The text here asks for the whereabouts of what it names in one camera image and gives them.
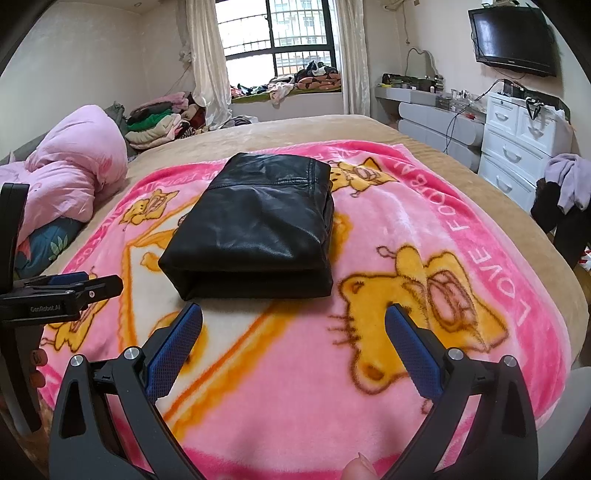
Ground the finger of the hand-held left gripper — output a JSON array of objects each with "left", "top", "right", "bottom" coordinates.
[
  {"left": 21, "top": 275, "right": 124, "bottom": 302},
  {"left": 23, "top": 271, "right": 90, "bottom": 288}
]

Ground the lilac garment on chair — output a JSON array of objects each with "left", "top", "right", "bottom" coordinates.
[{"left": 531, "top": 180, "right": 591, "bottom": 268}]

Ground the cosmetics clutter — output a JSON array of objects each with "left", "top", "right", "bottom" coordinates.
[{"left": 381, "top": 73, "right": 485, "bottom": 112}]

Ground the black cable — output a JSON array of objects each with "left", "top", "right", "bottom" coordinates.
[{"left": 443, "top": 78, "right": 505, "bottom": 153}]

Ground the black framed window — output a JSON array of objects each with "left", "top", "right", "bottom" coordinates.
[{"left": 216, "top": 0, "right": 342, "bottom": 88}]

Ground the pink quilt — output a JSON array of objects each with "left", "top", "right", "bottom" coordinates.
[{"left": 0, "top": 104, "right": 130, "bottom": 245}]

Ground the stack of folded clothes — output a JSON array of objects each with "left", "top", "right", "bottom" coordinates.
[{"left": 124, "top": 91, "right": 206, "bottom": 149}]

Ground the grey dressing table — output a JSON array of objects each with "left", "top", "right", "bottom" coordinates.
[{"left": 375, "top": 85, "right": 488, "bottom": 160}]

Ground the white lace curtain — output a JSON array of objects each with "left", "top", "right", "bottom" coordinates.
[
  {"left": 335, "top": 0, "right": 370, "bottom": 117},
  {"left": 185, "top": 0, "right": 232, "bottom": 130}
]

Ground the black wall television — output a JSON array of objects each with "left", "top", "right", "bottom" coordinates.
[{"left": 468, "top": 6, "right": 558, "bottom": 78}]

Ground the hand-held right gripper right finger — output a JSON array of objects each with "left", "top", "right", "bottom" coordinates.
[{"left": 385, "top": 303, "right": 539, "bottom": 480}]

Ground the arched mirror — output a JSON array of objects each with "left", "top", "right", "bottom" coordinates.
[{"left": 406, "top": 46, "right": 437, "bottom": 79}]

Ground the dark floral pillow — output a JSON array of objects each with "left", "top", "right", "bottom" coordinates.
[{"left": 14, "top": 217, "right": 86, "bottom": 280}]

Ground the black leather jacket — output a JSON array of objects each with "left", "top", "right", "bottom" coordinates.
[{"left": 158, "top": 152, "right": 335, "bottom": 300}]

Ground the pink printed blanket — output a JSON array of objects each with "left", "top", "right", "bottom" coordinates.
[{"left": 37, "top": 138, "right": 573, "bottom": 480}]

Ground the white drawer cabinet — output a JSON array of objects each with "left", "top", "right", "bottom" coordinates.
[{"left": 478, "top": 91, "right": 578, "bottom": 213}]

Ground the grey headboard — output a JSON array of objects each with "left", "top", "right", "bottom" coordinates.
[{"left": 0, "top": 104, "right": 125, "bottom": 164}]

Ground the person's left hand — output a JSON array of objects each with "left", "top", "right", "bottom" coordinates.
[{"left": 28, "top": 348, "right": 49, "bottom": 389}]

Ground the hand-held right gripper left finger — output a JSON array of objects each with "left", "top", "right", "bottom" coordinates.
[{"left": 48, "top": 302, "right": 204, "bottom": 480}]

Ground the person's right hand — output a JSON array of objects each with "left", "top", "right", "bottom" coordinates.
[{"left": 342, "top": 452, "right": 382, "bottom": 480}]

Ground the pile of assorted clothes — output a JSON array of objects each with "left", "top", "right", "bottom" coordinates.
[{"left": 231, "top": 60, "right": 343, "bottom": 107}]

